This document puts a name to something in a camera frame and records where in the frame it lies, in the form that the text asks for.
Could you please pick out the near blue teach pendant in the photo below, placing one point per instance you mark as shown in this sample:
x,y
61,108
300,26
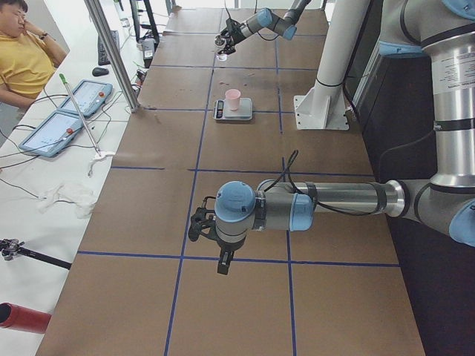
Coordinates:
x,y
52,135

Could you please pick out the white pedestal column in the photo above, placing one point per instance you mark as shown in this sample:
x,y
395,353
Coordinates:
x,y
323,107

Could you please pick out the aluminium frame post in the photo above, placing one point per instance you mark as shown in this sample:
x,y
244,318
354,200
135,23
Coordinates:
x,y
104,32

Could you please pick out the grabber stick green handle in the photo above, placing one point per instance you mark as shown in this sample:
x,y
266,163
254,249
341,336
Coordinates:
x,y
100,154

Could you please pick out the silver digital kitchen scale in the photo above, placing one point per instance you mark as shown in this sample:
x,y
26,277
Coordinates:
x,y
222,112

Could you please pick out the pink plastic cup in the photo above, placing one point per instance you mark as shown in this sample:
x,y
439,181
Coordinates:
x,y
232,99

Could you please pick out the clear glass sauce bottle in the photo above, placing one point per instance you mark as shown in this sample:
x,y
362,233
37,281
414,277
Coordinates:
x,y
220,44

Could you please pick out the person in yellow shirt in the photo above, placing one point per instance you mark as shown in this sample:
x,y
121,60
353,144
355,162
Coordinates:
x,y
29,56

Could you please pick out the black computer mouse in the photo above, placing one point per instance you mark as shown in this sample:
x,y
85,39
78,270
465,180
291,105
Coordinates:
x,y
100,71

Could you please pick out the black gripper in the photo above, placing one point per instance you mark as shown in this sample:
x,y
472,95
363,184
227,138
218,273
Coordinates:
x,y
224,246
229,41

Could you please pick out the red cylinder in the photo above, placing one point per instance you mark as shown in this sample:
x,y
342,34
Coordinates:
x,y
23,319

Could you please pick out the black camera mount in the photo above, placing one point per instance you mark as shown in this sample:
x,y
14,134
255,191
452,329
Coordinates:
x,y
202,222

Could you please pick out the white crumpled cloth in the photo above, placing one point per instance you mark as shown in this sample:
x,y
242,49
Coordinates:
x,y
80,196

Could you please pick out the blue teach pendant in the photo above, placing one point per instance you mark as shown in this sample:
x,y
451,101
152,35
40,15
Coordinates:
x,y
91,96
52,135

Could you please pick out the black tripod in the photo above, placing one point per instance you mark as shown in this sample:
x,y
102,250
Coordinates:
x,y
10,249

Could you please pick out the far blue teach pendant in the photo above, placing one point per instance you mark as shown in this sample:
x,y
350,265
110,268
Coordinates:
x,y
91,96

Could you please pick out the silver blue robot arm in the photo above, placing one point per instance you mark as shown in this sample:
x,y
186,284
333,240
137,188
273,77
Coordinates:
x,y
266,19
442,30

